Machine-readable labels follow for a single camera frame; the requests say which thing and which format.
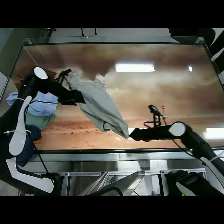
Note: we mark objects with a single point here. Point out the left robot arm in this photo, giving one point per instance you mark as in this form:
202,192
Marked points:
20,130

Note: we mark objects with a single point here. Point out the dark blue garment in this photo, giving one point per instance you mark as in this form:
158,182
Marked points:
30,146

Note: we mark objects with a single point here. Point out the light blue garment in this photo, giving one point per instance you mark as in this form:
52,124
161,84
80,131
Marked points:
43,104

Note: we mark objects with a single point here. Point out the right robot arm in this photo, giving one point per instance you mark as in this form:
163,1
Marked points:
196,143

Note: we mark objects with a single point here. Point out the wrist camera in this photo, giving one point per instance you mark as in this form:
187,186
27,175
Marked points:
63,76
154,116

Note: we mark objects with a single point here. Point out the silver frame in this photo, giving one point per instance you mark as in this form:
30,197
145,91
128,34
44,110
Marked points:
110,166

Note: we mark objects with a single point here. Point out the green garment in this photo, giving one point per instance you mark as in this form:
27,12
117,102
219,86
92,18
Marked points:
41,121

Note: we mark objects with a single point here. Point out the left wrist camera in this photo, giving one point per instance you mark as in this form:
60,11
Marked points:
63,76

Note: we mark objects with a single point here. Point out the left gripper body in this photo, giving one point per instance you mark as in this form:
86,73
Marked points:
71,96

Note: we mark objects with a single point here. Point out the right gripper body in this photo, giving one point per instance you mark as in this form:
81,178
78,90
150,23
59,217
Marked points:
140,134

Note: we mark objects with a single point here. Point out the grey T-shirt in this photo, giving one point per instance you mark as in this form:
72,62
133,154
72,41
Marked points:
101,108

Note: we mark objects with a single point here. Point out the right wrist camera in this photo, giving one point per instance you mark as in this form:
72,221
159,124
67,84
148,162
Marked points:
154,116

